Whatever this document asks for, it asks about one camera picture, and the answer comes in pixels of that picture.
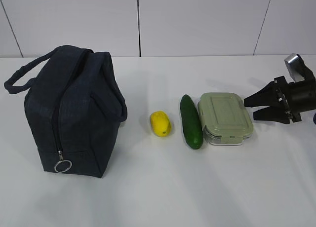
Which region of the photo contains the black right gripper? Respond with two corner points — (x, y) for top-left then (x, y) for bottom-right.
(244, 76), (316, 124)

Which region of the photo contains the green-lidded glass food container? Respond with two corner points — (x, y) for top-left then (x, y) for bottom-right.
(197, 92), (254, 146)

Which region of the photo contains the green cucumber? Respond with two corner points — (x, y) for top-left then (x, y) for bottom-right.
(180, 94), (203, 150)

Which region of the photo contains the dark navy lunch bag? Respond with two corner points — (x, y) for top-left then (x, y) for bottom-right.
(4, 45), (127, 178)

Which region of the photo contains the yellow lemon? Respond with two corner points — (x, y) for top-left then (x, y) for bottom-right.
(150, 111), (171, 137)

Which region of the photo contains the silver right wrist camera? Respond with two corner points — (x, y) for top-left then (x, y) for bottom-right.
(284, 53), (315, 82)

